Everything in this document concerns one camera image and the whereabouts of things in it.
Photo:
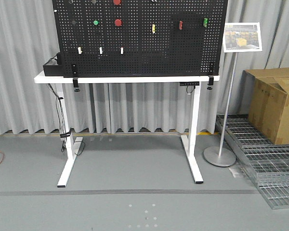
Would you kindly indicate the lower red mushroom button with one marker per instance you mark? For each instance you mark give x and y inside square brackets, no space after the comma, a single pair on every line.
[118,22]

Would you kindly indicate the red mushroom button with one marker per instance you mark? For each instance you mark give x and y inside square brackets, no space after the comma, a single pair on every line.
[117,2]
[118,22]

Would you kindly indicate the upper red mushroom button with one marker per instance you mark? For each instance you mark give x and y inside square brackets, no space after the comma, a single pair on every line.
[117,2]

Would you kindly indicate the desk height control panel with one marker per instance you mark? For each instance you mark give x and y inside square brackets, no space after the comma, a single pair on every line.
[189,83]

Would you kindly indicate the right black table clamp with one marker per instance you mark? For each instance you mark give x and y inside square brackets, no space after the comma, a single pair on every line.
[211,78]

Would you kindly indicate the black table clamp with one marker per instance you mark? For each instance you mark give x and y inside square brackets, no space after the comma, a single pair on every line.
[211,78]
[75,77]

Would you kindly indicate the white height-adjustable desk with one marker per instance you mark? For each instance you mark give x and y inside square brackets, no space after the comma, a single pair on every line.
[188,141]

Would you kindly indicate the left black table clamp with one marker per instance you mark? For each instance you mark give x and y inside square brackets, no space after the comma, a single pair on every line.
[75,77]

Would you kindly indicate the silver sign stand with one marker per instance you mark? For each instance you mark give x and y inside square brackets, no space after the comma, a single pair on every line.
[219,156]

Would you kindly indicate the black perforated pegboard panel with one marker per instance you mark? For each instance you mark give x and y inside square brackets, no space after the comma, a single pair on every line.
[169,52]

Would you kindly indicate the black electronics box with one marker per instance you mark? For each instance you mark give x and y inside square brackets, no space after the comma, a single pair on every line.
[54,66]

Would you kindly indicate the framed photo sign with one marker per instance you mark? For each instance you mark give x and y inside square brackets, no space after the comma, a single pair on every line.
[242,37]

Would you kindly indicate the brown cardboard box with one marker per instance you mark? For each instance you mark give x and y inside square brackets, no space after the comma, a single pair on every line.
[269,108]

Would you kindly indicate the metal floor grating stack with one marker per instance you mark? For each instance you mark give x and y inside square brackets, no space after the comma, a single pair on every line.
[266,164]

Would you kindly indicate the red toggle switch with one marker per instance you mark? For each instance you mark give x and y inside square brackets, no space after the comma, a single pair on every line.
[180,25]

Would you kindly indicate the green toggle switch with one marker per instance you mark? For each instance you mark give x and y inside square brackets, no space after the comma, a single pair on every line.
[205,22]

